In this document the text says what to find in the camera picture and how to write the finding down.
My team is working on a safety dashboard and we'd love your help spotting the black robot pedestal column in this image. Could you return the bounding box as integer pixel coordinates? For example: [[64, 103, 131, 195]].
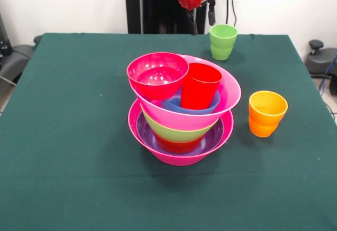
[[121, 0, 213, 35]]

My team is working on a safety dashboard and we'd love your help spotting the dark green tablecloth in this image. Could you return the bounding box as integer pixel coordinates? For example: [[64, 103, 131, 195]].
[[0, 32, 337, 231]]

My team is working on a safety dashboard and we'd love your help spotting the large pink bowl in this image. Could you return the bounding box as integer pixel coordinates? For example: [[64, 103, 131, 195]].
[[128, 54, 242, 131], [127, 98, 234, 166]]

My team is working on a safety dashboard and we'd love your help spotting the red cup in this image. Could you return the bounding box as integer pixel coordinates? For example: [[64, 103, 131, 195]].
[[180, 62, 223, 110]]

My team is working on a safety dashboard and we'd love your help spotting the light green cup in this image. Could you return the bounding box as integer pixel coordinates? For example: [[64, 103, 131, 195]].
[[209, 23, 239, 61]]

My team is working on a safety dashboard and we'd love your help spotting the blue bowl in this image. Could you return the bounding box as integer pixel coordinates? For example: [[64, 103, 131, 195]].
[[161, 90, 221, 115]]

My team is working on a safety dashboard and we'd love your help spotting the orange-red bowl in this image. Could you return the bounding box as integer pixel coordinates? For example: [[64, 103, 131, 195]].
[[153, 132, 206, 155]]

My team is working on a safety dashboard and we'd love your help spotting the purple bowl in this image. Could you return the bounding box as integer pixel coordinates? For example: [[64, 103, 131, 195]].
[[136, 111, 224, 156]]

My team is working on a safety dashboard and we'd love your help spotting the small magenta bowl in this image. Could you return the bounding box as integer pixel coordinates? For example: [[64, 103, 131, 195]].
[[126, 52, 190, 101]]

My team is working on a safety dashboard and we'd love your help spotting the blue cable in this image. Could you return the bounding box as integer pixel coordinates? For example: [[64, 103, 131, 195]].
[[318, 54, 337, 95]]

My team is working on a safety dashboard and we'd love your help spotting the orange cup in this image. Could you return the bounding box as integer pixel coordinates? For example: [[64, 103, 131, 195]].
[[248, 91, 289, 138]]

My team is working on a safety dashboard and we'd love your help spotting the light green bowl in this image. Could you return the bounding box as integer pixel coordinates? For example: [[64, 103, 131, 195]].
[[140, 102, 219, 143]]

